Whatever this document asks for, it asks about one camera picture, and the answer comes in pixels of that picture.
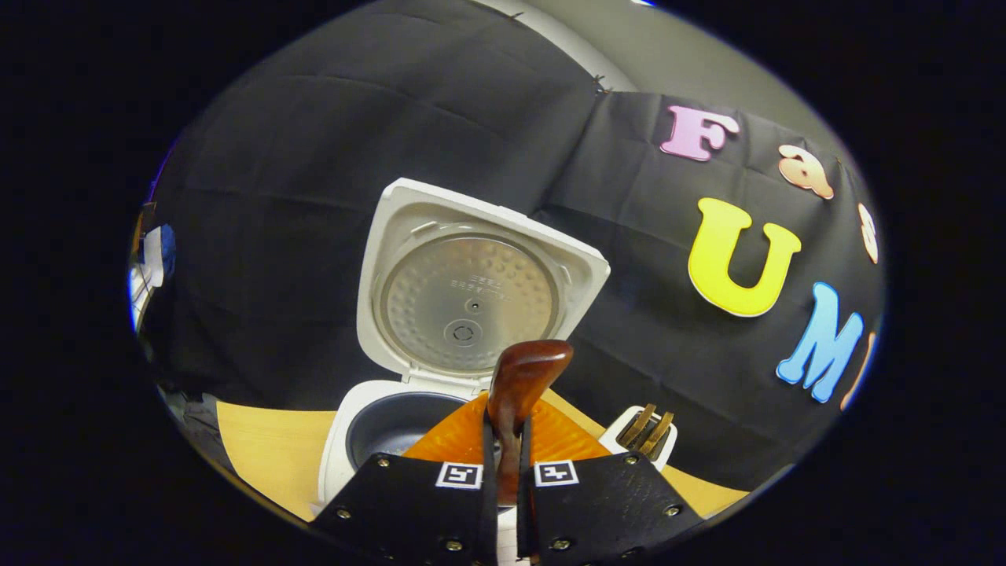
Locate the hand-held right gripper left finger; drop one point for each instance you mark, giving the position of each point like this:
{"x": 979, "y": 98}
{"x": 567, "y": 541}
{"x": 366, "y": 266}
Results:
{"x": 490, "y": 511}

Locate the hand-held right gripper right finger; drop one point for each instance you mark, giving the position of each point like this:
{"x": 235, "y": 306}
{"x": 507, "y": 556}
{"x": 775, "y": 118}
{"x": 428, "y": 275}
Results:
{"x": 526, "y": 479}

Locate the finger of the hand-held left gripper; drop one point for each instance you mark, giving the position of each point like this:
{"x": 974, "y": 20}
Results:
{"x": 144, "y": 224}

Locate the brown wooden spoon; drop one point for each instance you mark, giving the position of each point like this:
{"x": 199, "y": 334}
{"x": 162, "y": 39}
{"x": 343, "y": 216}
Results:
{"x": 523, "y": 377}

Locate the white rice cooker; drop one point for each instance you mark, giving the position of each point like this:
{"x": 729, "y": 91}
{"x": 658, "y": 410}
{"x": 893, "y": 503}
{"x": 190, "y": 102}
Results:
{"x": 471, "y": 299}

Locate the white toaster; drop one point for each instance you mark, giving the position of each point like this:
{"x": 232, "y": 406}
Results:
{"x": 617, "y": 448}

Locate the black backdrop cloth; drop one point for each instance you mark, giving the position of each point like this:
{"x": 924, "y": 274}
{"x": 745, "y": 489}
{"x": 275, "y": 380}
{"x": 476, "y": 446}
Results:
{"x": 299, "y": 157}

